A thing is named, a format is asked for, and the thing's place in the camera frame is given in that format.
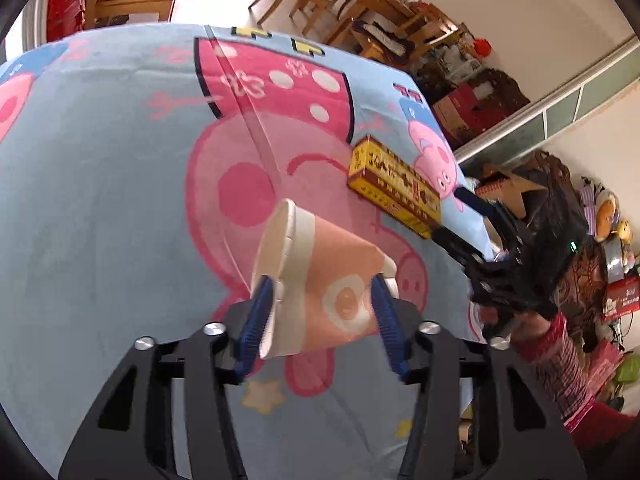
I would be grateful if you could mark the blue cartoon pig printed blanket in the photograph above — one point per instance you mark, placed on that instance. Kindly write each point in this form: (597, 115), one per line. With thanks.
(125, 210)

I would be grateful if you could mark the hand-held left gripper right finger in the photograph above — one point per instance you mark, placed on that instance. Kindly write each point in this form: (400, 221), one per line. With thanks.
(385, 320)

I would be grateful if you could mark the pink bag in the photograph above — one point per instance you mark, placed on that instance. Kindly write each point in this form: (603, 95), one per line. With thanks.
(605, 367)

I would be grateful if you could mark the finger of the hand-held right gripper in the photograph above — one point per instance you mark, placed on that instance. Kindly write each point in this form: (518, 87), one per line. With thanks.
(455, 245)
(475, 201)

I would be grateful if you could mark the wooden chair with dark cushion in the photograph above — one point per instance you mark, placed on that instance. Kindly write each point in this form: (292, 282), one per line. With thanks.
(395, 40)

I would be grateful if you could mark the person's right forearm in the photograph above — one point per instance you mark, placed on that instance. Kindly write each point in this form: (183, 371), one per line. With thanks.
(565, 370)

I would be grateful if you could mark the pink and white paper cup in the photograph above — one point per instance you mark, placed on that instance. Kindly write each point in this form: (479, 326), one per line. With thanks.
(330, 270)

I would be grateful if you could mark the yellow printed box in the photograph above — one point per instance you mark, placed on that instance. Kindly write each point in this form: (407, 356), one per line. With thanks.
(390, 180)

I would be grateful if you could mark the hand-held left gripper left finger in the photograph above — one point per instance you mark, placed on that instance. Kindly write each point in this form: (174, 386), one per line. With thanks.
(257, 320)

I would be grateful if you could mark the yellow plush toy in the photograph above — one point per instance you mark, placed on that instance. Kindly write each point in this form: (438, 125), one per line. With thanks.
(606, 212)

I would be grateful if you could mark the red printed box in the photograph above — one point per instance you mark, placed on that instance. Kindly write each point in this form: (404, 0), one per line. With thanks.
(622, 297)

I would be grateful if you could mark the brown cardboard box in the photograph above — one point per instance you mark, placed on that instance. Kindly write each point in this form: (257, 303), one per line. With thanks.
(500, 192)

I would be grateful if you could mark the dark carved wooden chair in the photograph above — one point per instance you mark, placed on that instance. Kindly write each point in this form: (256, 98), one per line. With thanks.
(550, 175)

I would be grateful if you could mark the red plastic bag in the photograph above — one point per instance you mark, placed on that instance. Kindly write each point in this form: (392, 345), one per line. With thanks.
(483, 48)

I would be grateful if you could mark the person's right hand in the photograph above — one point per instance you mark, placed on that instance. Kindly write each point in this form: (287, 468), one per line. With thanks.
(530, 329)

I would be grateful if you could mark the red gift box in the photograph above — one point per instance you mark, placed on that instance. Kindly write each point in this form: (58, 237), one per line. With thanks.
(465, 110)

